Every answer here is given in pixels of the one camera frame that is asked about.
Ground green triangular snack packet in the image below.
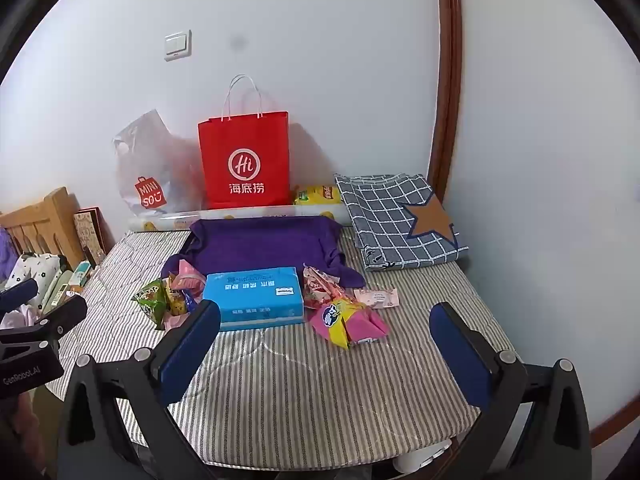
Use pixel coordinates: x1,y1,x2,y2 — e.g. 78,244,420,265
131,278,171,330

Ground translucent plastic shopping bag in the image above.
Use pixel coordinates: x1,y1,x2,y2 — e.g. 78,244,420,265
111,108,206,214

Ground blue tissue pack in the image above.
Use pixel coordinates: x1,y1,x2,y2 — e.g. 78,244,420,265
202,266,306,332

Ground white dotted pillow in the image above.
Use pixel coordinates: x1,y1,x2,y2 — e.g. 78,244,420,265
2,252,63,306

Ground yellow lemon snack packet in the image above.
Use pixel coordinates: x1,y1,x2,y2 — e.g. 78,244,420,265
292,184,346,207

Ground red strawberry snack packet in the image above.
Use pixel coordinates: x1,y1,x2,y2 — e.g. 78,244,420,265
302,263,346,311

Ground pale pink packet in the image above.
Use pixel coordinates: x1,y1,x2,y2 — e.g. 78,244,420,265
352,287,401,309

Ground pink crinkled snack packet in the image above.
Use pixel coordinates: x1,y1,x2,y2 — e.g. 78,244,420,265
172,259,208,293

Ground brown wooden door frame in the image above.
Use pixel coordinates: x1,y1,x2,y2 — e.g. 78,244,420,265
427,0,463,201

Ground wooden headboard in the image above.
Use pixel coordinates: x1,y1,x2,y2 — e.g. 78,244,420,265
0,186,86,271

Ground red paper bag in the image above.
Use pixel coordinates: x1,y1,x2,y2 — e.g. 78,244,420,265
197,74,292,209

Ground checked cloth with star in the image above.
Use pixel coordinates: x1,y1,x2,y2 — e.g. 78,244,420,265
334,172,470,272

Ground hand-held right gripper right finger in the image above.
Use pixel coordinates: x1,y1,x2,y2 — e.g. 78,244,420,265
429,301,593,480

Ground white remote control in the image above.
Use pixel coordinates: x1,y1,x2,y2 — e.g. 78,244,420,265
42,280,71,313

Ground purple towel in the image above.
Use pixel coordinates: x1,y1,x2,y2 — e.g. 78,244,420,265
161,215,366,288

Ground yellow triangular snack packet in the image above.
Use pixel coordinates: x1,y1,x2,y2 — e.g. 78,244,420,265
165,272,193,328

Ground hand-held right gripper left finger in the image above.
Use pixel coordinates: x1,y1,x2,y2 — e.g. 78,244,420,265
52,299,222,480

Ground patterned notebook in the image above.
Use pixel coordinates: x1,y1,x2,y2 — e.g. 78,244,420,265
73,207,108,266

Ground white light switch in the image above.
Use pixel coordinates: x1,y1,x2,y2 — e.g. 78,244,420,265
164,30,192,61

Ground roll of patterned paper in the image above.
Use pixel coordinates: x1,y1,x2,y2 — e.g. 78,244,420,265
127,203,351,233

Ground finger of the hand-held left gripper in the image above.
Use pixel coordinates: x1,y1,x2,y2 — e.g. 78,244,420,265
0,278,40,312
0,294,89,347

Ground large pink yellow-edged packet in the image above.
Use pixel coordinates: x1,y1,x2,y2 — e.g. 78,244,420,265
307,297,390,351

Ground striped quilted mattress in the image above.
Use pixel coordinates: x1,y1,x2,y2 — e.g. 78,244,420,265
47,225,523,466

